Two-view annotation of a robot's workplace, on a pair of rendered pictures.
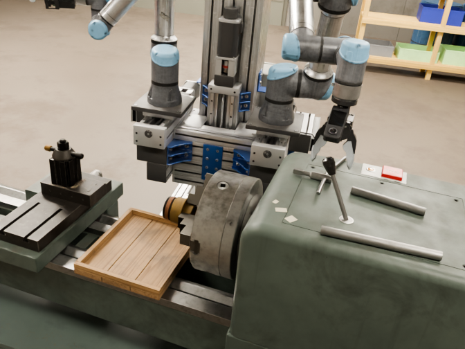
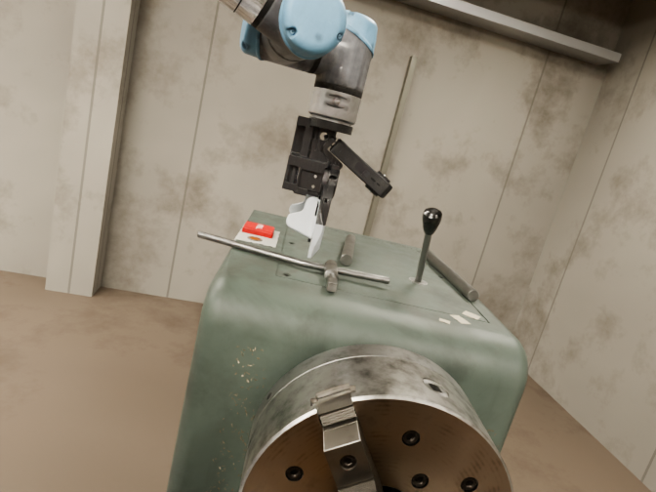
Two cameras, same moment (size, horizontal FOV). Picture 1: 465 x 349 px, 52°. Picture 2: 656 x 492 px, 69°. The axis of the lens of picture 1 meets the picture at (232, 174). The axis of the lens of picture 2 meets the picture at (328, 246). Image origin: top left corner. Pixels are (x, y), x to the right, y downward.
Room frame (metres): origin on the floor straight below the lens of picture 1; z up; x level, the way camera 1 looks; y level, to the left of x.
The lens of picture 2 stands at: (1.50, 0.43, 1.48)
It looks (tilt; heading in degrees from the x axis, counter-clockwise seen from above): 13 degrees down; 248
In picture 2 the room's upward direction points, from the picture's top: 14 degrees clockwise
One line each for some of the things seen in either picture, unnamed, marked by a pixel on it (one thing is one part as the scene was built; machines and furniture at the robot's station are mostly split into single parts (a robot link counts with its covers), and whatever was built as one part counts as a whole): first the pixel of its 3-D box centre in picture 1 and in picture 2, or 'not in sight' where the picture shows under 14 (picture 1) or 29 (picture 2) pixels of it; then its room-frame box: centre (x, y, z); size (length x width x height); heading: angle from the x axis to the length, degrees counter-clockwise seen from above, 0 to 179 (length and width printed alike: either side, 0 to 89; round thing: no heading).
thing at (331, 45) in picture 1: (340, 52); (284, 34); (1.37, -0.27, 1.59); 0.11 x 0.11 x 0.08; 89
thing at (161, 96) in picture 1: (165, 90); not in sight; (1.96, 0.33, 1.21); 0.15 x 0.15 x 0.10
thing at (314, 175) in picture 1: (312, 174); (331, 275); (1.22, -0.23, 1.27); 0.12 x 0.02 x 0.02; 72
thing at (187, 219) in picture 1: (190, 231); not in sight; (1.14, 0.11, 1.08); 0.12 x 0.11 x 0.05; 164
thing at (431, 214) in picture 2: (329, 165); (430, 221); (1.07, -0.24, 1.38); 0.04 x 0.03 x 0.05; 74
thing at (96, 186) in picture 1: (73, 188); not in sight; (1.45, 0.57, 1.00); 0.20 x 0.10 x 0.05; 74
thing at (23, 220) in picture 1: (57, 206); not in sight; (1.40, 0.61, 0.95); 0.43 x 0.18 x 0.04; 164
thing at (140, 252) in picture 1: (143, 248); not in sight; (1.28, 0.28, 0.89); 0.36 x 0.30 x 0.04; 164
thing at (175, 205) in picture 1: (180, 210); not in sight; (1.25, 0.15, 1.08); 0.09 x 0.09 x 0.09; 74
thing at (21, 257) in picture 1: (50, 212); not in sight; (1.43, 0.65, 0.90); 0.53 x 0.30 x 0.06; 164
